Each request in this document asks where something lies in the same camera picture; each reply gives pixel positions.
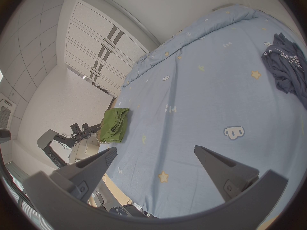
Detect pale blue quilt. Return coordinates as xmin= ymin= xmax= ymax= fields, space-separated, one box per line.
xmin=121 ymin=4 xmax=256 ymax=88

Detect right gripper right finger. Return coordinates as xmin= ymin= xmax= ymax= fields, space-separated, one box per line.
xmin=194 ymin=145 xmax=260 ymax=203

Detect bed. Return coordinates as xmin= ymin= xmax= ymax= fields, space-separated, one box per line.
xmin=98 ymin=4 xmax=307 ymax=219

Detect white wardrobe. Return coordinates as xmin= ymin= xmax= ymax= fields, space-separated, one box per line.
xmin=65 ymin=0 xmax=150 ymax=97

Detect white ceiling air conditioner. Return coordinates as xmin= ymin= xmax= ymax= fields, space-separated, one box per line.
xmin=0 ymin=92 xmax=17 ymax=130

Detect dark blue garment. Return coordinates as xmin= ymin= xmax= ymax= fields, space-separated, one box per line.
xmin=261 ymin=32 xmax=307 ymax=110

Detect green shorts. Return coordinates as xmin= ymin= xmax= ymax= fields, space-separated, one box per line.
xmin=99 ymin=107 xmax=130 ymax=143

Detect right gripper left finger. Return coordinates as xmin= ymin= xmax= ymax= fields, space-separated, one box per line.
xmin=52 ymin=147 xmax=118 ymax=203

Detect window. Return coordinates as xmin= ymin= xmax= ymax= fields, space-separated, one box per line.
xmin=0 ymin=163 xmax=55 ymax=230

